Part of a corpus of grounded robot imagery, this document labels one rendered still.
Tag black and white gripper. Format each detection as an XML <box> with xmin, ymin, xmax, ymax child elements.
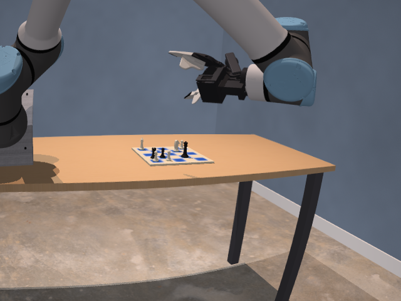
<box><xmin>169</xmin><ymin>51</ymin><xmax>248</xmax><ymax>104</ymax></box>

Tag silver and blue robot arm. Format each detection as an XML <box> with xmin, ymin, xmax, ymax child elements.
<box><xmin>0</xmin><ymin>0</ymin><xmax>317</xmax><ymax>148</ymax></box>

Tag blue and cream chessboard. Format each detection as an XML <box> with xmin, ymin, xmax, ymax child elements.
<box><xmin>132</xmin><ymin>147</ymin><xmax>214</xmax><ymax>166</ymax></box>

